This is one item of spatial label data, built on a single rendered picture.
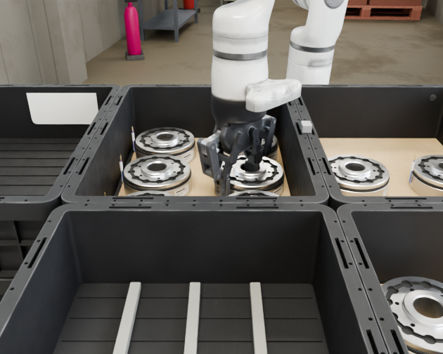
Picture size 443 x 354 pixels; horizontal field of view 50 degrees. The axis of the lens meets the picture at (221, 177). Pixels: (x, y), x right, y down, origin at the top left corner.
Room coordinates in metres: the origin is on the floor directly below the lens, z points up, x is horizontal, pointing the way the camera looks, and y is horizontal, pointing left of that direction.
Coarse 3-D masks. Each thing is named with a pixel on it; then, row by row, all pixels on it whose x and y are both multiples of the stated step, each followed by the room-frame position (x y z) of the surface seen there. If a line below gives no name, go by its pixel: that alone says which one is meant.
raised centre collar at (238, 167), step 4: (244, 160) 0.65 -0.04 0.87; (236, 164) 0.64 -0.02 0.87; (240, 164) 0.64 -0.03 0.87; (244, 164) 0.64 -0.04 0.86; (260, 164) 0.64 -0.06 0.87; (236, 168) 0.63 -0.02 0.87; (240, 168) 0.64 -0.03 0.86; (260, 168) 0.63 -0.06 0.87; (264, 168) 0.63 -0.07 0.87; (236, 172) 0.62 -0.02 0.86; (240, 172) 0.62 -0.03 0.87; (244, 172) 0.62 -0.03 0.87; (248, 172) 0.62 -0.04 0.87; (252, 172) 0.62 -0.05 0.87; (256, 172) 0.62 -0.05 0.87; (260, 172) 0.62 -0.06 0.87; (264, 172) 0.62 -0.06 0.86; (244, 176) 0.61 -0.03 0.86; (248, 176) 0.61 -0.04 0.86; (252, 176) 0.61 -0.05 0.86; (256, 176) 0.61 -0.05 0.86
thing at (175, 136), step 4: (156, 132) 0.76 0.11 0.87; (160, 132) 0.76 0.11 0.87; (164, 132) 0.76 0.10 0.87; (168, 132) 0.76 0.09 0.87; (172, 132) 0.76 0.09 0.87; (152, 136) 0.74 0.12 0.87; (156, 136) 0.75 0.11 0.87; (172, 136) 0.75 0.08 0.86; (176, 136) 0.74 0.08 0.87; (152, 140) 0.73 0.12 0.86; (156, 140) 0.73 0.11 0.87; (160, 140) 0.73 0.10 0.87; (164, 140) 0.73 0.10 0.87; (168, 140) 0.73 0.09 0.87; (172, 140) 0.73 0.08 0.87; (176, 140) 0.73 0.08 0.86; (160, 144) 0.72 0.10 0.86; (164, 144) 0.72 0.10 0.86; (168, 144) 0.72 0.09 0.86
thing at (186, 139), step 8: (160, 128) 0.79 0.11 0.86; (168, 128) 0.79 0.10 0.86; (176, 128) 0.79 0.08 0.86; (144, 136) 0.76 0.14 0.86; (184, 136) 0.76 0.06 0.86; (192, 136) 0.75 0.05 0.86; (136, 144) 0.72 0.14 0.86; (144, 144) 0.73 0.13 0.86; (152, 144) 0.72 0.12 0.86; (176, 144) 0.72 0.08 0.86; (184, 144) 0.72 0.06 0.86; (192, 144) 0.73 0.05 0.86; (152, 152) 0.70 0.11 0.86; (160, 152) 0.69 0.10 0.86; (168, 152) 0.70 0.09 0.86; (176, 152) 0.70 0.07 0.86
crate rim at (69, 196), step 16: (112, 112) 0.69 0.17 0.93; (288, 112) 0.70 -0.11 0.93; (96, 144) 0.58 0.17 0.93; (304, 144) 0.58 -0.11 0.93; (80, 160) 0.53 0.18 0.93; (304, 160) 0.53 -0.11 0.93; (80, 176) 0.49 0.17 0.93; (320, 176) 0.49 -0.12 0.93; (64, 192) 0.45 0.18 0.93; (320, 192) 0.45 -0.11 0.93
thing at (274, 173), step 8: (240, 160) 0.66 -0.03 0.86; (264, 160) 0.67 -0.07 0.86; (272, 160) 0.66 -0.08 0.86; (232, 168) 0.64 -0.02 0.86; (272, 168) 0.64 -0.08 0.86; (280, 168) 0.64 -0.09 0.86; (232, 176) 0.61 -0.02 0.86; (240, 176) 0.61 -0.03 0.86; (264, 176) 0.61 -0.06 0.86; (272, 176) 0.62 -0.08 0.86; (280, 176) 0.61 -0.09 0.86; (232, 184) 0.59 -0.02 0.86; (240, 184) 0.59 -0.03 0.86; (248, 184) 0.59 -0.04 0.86; (256, 184) 0.59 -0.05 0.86; (264, 184) 0.59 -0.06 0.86; (272, 184) 0.59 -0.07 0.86
